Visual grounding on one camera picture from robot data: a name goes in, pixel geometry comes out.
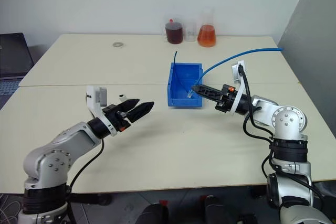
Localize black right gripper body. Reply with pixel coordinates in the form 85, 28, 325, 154
215, 84, 238, 113

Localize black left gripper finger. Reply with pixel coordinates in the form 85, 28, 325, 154
118, 98, 141, 115
129, 101, 155, 124

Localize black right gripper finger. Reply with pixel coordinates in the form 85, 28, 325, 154
192, 84, 224, 95
193, 89, 223, 103

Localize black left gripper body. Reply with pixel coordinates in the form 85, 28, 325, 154
102, 104, 132, 132

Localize long blue cable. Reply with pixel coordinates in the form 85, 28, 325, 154
195, 47, 285, 86

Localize blue plastic bin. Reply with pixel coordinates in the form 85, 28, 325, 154
167, 62, 204, 108

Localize flask with orange liquid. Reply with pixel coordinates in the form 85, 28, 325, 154
197, 8, 217, 48

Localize clear empty beaker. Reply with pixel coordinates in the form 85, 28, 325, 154
184, 20, 198, 42

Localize beaker with dark red liquid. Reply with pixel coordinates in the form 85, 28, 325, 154
165, 18, 184, 45

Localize dark laptop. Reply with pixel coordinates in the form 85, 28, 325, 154
0, 33, 35, 104

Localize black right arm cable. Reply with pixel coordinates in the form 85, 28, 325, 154
237, 64, 325, 205

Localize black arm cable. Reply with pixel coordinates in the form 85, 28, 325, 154
67, 138, 105, 224
237, 64, 325, 205

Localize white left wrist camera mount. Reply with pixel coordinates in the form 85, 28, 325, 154
86, 85, 118, 137

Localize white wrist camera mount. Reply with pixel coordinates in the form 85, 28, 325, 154
86, 85, 118, 137
230, 60, 249, 115

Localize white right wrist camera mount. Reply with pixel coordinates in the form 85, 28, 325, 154
230, 60, 249, 115

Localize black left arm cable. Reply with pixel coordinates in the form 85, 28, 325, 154
67, 138, 105, 224

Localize thin white wires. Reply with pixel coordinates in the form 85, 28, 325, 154
0, 194, 22, 224

